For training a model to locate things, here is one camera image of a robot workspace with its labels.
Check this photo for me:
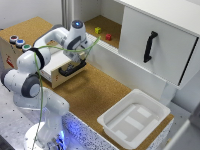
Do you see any wooden drawer box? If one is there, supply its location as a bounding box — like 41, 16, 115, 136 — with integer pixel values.
0, 16, 72, 88

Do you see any yellow block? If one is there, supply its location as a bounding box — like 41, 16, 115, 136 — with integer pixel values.
94, 26, 102, 35

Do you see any blue button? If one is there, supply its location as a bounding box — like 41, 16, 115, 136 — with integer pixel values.
15, 38, 26, 48

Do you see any green cable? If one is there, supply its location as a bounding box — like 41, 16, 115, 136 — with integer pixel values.
32, 35, 102, 150

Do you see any white plastic box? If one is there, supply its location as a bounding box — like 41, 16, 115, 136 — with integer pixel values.
96, 88, 172, 150

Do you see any wooden drawer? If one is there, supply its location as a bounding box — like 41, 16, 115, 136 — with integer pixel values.
41, 49, 88, 90

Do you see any white sliding door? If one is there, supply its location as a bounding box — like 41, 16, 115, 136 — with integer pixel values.
117, 5, 200, 87

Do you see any black door handle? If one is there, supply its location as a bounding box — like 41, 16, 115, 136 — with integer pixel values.
143, 30, 159, 64

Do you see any red button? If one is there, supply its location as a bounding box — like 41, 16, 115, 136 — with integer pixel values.
9, 34, 19, 45

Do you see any white cabinet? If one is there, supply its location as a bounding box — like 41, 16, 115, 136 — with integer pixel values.
72, 0, 200, 108

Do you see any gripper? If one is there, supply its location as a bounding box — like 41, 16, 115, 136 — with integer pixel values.
67, 48, 89, 67

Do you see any black drawer handle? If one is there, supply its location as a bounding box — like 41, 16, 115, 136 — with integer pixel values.
58, 62, 87, 77

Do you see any green button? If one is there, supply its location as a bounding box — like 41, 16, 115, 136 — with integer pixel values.
21, 43, 32, 53

